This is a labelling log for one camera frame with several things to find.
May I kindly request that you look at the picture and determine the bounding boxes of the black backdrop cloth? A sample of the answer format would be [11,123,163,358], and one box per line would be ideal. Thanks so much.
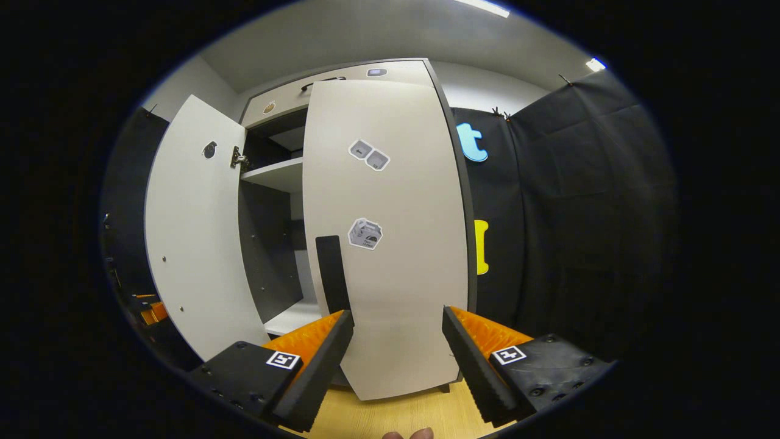
[451,69,681,362]
[99,107,186,369]

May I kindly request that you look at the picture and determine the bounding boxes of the white cabinet drawer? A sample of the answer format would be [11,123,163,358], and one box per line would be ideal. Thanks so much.
[242,59,434,129]

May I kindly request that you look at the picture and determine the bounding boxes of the white cabinet shelf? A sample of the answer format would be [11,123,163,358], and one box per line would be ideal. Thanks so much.
[241,157,304,194]

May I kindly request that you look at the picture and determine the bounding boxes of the white and grey cabinet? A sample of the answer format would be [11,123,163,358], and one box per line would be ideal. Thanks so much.
[238,58,479,394]

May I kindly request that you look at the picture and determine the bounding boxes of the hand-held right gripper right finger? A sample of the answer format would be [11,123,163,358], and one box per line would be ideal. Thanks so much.
[442,305,614,427]

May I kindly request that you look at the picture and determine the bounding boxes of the long ceiling light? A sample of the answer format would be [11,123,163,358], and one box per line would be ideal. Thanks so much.
[454,0,511,18]

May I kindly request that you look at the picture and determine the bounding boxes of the white cabinet door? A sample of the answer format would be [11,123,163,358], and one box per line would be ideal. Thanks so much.
[302,79,470,401]
[144,95,272,362]

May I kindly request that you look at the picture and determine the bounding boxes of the black drawer handle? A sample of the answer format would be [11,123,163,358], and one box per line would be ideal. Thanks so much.
[300,76,347,92]

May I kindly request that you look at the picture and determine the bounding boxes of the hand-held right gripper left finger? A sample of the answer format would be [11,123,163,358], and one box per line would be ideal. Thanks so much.
[188,309,355,433]

